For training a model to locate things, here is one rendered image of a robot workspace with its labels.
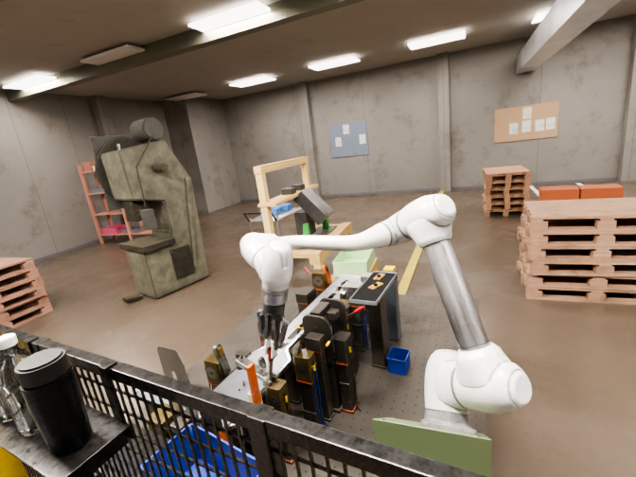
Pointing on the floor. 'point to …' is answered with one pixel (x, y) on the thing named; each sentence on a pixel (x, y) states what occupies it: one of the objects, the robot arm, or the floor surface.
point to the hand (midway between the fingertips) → (271, 346)
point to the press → (152, 207)
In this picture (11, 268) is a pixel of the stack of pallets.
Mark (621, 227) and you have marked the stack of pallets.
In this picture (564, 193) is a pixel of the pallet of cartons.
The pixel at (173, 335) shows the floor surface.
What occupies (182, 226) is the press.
